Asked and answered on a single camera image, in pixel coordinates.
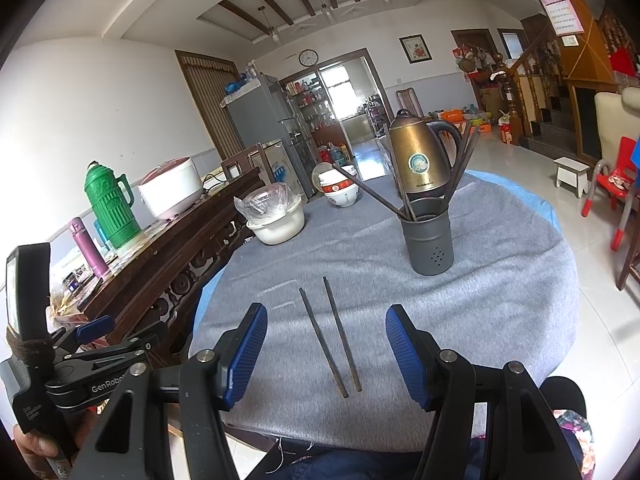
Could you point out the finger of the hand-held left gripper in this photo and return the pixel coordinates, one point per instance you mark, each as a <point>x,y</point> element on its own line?
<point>95,327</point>
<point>145,337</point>

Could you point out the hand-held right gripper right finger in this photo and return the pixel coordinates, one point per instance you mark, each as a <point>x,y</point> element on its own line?
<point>405,355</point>

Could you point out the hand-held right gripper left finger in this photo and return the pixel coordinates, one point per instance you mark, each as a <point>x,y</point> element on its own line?
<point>245,355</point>

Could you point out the grey metal utensil holder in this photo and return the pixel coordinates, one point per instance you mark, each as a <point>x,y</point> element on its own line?
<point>427,245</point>

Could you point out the person's left hand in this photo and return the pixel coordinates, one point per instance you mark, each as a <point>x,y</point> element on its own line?
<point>35,447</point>

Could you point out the purple drink bottle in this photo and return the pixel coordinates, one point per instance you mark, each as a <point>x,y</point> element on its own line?
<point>90,252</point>

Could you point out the carved dark wooden sideboard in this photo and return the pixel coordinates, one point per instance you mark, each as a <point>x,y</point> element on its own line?
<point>175,255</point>

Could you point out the blue drink bottle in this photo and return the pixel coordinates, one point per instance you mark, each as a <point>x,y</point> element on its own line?
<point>100,235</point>

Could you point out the grey tablecloth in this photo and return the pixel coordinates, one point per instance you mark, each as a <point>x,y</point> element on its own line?
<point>500,285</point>

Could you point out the green thermos jug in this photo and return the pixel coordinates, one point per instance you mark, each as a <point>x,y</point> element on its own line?
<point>112,210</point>

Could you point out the person's dark blue trousers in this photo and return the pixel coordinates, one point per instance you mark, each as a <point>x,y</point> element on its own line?
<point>350,465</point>

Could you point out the white plastic bowl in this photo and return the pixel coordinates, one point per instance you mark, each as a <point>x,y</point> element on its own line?
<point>277,230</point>

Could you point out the white rice cooker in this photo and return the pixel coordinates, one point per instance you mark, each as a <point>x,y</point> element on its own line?
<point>170,190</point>

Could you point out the clear plastic bag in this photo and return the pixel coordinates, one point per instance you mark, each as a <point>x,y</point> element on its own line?
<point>265,202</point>

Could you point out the black cloth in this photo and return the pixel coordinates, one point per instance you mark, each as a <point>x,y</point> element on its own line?
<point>565,395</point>

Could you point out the stacked white red-print bowls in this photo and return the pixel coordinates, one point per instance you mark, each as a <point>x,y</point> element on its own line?
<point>340,195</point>

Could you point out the floral patterned cloth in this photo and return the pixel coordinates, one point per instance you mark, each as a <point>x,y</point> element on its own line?
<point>570,435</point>

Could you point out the brown wooden chair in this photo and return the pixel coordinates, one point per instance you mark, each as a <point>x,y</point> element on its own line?
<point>232,165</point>
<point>631,260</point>
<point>406,97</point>

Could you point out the small white appliance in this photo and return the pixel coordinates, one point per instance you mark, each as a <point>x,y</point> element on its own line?
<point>280,165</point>

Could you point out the bronze electric kettle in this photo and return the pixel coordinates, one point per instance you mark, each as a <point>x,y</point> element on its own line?
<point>417,150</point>

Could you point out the grey refrigerator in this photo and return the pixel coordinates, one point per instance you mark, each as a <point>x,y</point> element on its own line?
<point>260,115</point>

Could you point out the brown wooden door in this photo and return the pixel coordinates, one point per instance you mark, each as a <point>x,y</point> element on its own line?
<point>205,100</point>

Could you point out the small white stool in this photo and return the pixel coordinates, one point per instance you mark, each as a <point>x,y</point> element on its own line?
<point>570,165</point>

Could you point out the shelf of kitchen goods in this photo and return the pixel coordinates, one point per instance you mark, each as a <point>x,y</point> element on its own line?
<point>305,105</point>

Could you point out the wooden staircase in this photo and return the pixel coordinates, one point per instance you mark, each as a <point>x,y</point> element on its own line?
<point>555,120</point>

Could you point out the red child chair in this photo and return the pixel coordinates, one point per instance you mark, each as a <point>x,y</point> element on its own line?
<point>627,160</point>

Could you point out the cream upholstered chair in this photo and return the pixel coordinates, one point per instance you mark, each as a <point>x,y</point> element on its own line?
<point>612,125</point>

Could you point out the round wall clock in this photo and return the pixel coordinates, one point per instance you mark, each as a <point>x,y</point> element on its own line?
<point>308,57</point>

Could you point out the framed wall picture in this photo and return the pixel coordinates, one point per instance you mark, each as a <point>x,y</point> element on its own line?
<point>414,49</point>

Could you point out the pink wall calendar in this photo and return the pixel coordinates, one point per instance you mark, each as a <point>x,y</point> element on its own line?
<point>562,12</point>

